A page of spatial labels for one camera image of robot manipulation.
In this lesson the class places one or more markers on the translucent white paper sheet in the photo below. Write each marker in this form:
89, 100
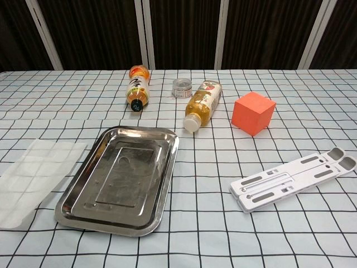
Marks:
39, 178

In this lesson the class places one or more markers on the stainless steel tray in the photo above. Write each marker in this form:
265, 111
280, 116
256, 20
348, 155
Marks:
120, 178

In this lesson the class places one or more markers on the checkered light blue tablecloth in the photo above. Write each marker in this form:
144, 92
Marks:
223, 237

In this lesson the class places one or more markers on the tea bottle with white cap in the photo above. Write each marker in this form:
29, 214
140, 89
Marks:
202, 103

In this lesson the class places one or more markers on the small clear plastic jar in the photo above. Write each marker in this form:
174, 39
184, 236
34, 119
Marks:
182, 88

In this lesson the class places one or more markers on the tea bottle with black cap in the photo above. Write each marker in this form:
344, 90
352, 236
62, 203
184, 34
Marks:
138, 86

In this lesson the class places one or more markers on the orange cube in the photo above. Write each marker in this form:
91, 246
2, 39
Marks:
251, 114

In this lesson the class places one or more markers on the white folding laptop stand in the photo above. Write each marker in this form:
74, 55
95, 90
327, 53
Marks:
279, 184

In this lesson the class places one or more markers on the white metal frame post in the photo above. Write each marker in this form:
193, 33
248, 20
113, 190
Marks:
223, 33
316, 33
144, 33
44, 33

